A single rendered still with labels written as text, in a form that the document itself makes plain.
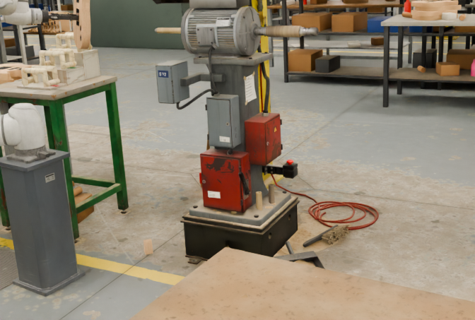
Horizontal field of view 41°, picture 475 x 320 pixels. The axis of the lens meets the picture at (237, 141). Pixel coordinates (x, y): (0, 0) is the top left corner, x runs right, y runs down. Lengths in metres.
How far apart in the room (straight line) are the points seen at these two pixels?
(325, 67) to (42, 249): 5.52
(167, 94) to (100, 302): 1.10
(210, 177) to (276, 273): 1.94
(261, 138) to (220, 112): 0.26
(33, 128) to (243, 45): 1.13
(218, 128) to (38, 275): 1.20
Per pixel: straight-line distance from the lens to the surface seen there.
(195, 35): 3.44
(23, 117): 3.32
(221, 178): 3.43
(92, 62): 4.20
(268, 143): 3.39
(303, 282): 1.53
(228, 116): 3.32
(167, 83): 3.29
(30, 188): 3.34
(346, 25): 8.12
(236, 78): 3.37
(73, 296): 3.48
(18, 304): 3.52
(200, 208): 3.61
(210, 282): 1.55
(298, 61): 8.43
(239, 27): 3.29
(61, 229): 3.50
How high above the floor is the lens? 1.64
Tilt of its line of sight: 16 degrees down
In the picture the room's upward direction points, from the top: 3 degrees counter-clockwise
